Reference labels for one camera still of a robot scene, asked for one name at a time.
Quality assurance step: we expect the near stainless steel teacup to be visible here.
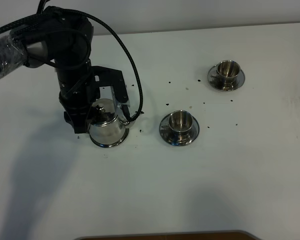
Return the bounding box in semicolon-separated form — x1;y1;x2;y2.
160;110;194;134

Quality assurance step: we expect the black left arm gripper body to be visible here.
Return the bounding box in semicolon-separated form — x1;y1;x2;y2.
56;60;100;134

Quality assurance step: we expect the stainless steel teacup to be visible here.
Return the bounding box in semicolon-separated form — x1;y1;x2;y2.
160;110;194;134
210;60;241;84

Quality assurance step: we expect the near steel saucer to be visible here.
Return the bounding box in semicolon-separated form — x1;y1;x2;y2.
159;116;200;147

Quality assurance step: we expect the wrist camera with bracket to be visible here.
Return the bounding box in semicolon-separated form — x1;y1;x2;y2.
86;66;131;121

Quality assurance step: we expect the black braided cable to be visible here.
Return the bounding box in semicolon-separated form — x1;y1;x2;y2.
0;0;145;121

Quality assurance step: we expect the far stainless steel teacup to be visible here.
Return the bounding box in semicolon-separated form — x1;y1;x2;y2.
210;60;241;84

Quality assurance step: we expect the far steel saucer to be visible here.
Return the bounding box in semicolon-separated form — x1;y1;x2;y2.
207;65;246;92

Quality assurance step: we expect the teapot steel saucer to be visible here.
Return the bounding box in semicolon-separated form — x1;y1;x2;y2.
89;129;129;148

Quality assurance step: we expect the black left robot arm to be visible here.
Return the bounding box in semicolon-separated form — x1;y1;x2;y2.
0;7;94;134

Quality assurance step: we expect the stainless steel teapot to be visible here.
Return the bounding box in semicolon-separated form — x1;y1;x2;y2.
87;98;135;140

